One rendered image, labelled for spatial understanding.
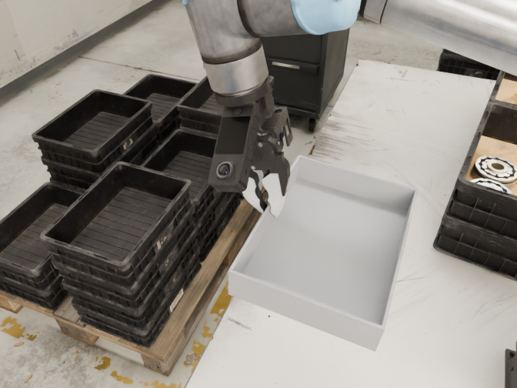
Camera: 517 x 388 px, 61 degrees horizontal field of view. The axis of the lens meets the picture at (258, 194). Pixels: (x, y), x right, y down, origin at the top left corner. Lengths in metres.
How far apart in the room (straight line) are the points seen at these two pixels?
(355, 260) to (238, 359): 0.39
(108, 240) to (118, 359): 0.51
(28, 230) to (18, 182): 0.77
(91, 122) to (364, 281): 1.65
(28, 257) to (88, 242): 0.41
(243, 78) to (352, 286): 0.31
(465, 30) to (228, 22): 0.26
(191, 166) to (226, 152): 1.36
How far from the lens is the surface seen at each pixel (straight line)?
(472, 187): 1.05
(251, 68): 0.54
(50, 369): 1.89
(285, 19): 0.48
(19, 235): 1.98
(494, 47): 0.58
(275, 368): 0.94
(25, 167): 2.82
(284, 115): 0.63
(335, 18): 0.47
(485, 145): 1.38
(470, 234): 1.13
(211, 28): 0.52
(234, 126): 0.57
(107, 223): 1.56
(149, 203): 1.60
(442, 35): 0.58
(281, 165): 0.60
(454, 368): 1.02
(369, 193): 0.76
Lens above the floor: 1.54
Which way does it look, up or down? 42 degrees down
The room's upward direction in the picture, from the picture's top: straight up
